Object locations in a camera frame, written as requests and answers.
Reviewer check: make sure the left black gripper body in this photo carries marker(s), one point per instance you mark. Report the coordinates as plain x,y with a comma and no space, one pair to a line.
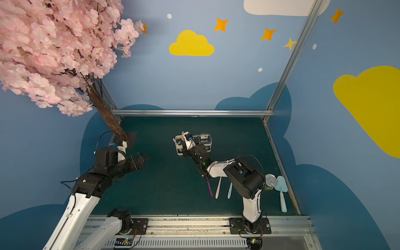
133,161

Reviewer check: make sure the purple toothbrush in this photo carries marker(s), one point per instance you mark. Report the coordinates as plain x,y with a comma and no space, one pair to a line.
209,188

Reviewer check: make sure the grey white toothbrush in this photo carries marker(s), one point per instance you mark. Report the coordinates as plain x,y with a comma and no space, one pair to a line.
185,135

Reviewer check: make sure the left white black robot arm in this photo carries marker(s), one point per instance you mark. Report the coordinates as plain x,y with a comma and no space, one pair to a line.
85,195

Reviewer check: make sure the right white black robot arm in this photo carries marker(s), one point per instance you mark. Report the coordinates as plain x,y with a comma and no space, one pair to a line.
244,177

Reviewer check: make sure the white toothbrush holder rack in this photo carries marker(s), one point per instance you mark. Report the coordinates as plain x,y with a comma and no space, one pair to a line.
199,139

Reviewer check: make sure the light pink toothbrush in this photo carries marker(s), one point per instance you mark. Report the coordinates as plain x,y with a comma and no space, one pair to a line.
218,188

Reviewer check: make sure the pale white toothbrush right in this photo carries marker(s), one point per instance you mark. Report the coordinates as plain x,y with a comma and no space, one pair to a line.
229,191

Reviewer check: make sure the small metal can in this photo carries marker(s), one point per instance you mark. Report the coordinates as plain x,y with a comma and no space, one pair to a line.
270,182

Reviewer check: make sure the left green circuit board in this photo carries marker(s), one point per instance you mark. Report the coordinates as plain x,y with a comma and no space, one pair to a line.
123,243

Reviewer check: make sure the green circuit board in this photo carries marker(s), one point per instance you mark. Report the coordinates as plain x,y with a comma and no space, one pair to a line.
123,243
254,244

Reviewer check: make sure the light blue brush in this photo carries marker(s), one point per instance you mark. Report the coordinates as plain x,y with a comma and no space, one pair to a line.
282,188

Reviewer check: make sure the right green circuit board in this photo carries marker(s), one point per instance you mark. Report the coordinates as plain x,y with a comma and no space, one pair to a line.
254,244

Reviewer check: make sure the pink cherry blossom tree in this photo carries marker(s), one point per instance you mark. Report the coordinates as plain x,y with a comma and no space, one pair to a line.
56,52

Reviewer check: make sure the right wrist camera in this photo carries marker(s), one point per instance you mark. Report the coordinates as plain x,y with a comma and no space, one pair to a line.
189,143

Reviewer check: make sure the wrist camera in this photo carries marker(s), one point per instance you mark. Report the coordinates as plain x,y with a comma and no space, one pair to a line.
189,143
121,145

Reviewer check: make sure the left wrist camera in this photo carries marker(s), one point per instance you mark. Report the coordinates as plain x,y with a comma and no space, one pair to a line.
121,145

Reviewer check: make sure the tree base plate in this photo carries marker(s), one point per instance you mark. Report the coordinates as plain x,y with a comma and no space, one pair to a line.
128,142

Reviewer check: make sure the aluminium frame back bar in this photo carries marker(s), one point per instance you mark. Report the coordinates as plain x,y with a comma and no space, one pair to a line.
191,113

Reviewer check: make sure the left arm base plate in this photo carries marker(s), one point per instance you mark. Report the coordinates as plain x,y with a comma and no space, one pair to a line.
138,226

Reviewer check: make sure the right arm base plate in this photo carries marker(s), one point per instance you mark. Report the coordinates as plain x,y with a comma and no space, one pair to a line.
242,226

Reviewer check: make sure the aluminium frame upright post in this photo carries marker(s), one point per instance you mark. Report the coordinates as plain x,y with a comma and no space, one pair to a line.
294,56

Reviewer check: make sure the aluminium rail front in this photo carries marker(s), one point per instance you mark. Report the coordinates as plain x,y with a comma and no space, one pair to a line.
204,231

